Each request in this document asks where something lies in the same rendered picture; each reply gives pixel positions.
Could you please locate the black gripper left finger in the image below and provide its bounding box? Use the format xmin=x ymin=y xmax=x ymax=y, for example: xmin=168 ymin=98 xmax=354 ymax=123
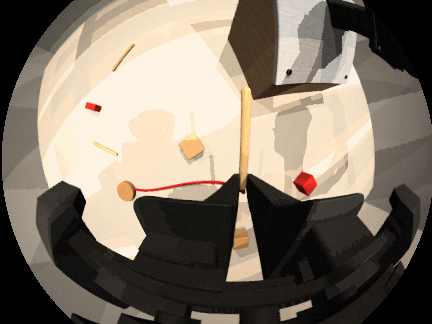
xmin=133 ymin=173 xmax=240 ymax=281

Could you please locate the round wooden button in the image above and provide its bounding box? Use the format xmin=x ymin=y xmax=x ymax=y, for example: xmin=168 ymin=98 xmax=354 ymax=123
xmin=117 ymin=181 xmax=136 ymax=202

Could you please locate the red string with wooden stick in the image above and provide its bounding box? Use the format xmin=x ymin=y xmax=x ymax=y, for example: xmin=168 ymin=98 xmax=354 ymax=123
xmin=133 ymin=87 xmax=252 ymax=194

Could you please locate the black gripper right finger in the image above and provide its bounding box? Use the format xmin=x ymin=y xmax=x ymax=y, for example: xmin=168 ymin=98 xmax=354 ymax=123
xmin=245 ymin=174 xmax=365 ymax=281

